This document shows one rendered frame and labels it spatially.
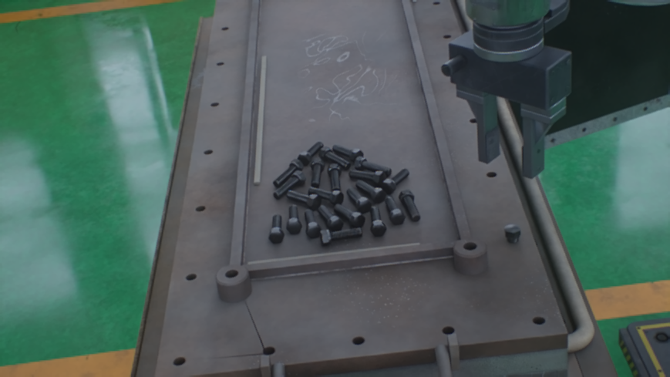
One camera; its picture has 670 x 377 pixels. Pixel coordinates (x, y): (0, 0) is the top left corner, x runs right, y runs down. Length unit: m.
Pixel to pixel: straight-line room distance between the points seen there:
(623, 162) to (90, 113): 2.42
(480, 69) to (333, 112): 0.49
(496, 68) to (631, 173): 2.84
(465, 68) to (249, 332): 0.39
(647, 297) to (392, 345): 2.28
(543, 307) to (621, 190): 2.69
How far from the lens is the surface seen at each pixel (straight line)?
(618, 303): 3.30
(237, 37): 1.88
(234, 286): 1.19
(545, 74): 1.07
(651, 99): 2.94
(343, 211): 1.31
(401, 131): 1.49
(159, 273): 1.51
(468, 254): 1.19
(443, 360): 1.08
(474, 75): 1.13
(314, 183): 1.38
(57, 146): 4.63
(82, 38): 5.70
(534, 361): 1.14
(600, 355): 1.29
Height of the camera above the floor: 2.10
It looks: 32 degrees down
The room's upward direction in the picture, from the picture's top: 7 degrees counter-clockwise
